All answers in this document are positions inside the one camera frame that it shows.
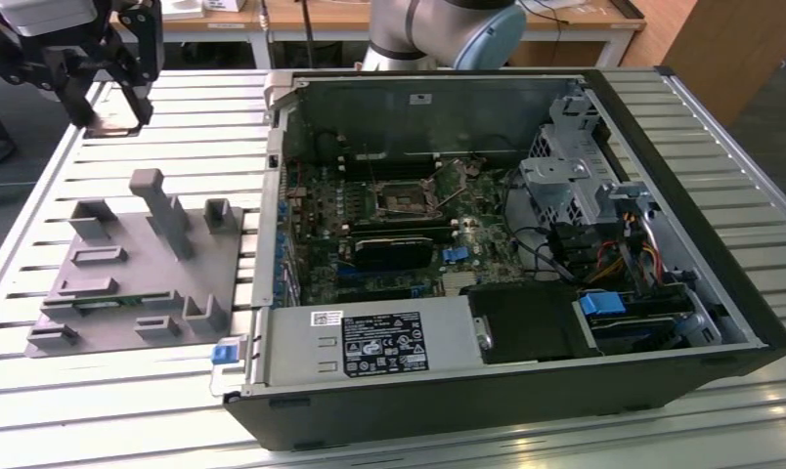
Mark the black graphics card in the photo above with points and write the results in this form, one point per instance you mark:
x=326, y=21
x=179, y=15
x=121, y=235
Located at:
x=393, y=254

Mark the blue board connector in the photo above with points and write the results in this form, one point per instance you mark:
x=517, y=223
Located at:
x=453, y=255

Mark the metal locking lever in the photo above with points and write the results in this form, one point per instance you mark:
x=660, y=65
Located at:
x=458, y=194

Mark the wooden desk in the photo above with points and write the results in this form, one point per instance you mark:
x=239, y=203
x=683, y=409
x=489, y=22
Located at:
x=563, y=24

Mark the green motherboard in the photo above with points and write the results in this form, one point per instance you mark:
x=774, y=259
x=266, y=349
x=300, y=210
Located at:
x=484, y=254

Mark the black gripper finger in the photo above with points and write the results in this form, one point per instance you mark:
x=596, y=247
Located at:
x=146, y=44
x=76, y=98

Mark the silver power supply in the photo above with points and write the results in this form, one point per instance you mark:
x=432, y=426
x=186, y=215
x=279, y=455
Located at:
x=301, y=352

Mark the hard disk in blue carrier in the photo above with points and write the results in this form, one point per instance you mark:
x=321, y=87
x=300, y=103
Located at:
x=601, y=304

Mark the brown wooden cabinet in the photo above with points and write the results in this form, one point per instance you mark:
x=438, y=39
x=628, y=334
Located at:
x=746, y=49

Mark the black plastic shroud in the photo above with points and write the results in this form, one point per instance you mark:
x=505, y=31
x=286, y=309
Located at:
x=529, y=322

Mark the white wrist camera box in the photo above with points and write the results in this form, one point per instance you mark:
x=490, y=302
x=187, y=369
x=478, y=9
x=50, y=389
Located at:
x=47, y=14

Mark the black RAM slot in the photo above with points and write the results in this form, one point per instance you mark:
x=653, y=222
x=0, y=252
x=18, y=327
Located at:
x=400, y=226
x=402, y=233

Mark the black open PC case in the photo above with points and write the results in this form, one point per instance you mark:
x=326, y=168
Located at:
x=432, y=415

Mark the grey parts rack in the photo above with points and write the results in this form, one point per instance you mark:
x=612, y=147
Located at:
x=138, y=273

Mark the blue case latch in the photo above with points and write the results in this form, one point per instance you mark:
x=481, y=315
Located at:
x=226, y=354

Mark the silver chipset heat sink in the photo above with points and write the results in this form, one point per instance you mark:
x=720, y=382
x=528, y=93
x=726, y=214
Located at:
x=461, y=284

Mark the green RAM stick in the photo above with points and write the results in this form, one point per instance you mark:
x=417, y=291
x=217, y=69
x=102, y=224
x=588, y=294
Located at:
x=129, y=301

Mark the CPU with silver top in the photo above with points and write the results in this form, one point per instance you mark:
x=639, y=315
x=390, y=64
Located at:
x=109, y=129

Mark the silver drive cage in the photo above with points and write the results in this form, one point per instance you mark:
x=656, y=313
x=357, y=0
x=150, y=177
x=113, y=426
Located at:
x=556, y=195

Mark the CPU socket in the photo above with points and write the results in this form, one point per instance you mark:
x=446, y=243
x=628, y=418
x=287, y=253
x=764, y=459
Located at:
x=402, y=201

